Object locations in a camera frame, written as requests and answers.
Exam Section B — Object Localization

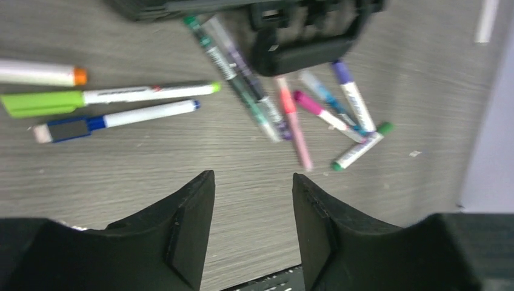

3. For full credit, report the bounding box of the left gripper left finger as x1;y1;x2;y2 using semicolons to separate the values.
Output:
1;170;215;290

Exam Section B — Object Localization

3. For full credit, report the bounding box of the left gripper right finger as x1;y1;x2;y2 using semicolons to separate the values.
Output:
292;173;482;290

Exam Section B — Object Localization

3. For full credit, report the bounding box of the lime green cap marker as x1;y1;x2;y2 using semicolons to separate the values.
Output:
1;82;221;118

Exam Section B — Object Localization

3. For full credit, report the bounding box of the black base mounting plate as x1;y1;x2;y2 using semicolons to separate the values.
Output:
223;265;305;291

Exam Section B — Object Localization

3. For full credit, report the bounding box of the magenta cap white marker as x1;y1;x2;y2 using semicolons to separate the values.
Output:
293;90;367;143

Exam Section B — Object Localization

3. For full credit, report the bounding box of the green cap white marker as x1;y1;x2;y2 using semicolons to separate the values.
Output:
331;122;395;172

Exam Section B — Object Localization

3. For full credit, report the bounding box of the purple cap white marker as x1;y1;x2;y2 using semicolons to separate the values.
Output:
331;59;376;133

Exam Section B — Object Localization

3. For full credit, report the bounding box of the dark purple marker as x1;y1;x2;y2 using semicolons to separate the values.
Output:
202;16;292;140

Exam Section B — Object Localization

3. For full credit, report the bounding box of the pink marker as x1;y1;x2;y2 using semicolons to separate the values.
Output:
274;76;313;172

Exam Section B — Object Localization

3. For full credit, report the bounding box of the light blue marker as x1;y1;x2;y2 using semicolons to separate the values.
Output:
298;70;368;136

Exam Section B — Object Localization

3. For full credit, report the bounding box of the black poker chip case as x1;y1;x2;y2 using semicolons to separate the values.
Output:
106;1;386;77

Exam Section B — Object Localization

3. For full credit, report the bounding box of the dark green marker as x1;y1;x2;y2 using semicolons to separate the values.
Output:
182;16;282;142

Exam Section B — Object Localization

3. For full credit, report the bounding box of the orange cap white marker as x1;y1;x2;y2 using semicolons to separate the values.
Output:
1;58;88;87

